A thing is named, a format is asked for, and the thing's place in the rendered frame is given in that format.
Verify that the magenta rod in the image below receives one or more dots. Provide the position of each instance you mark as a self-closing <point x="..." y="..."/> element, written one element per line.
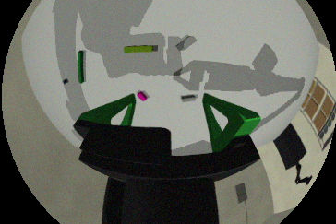
<point x="142" y="96"/>

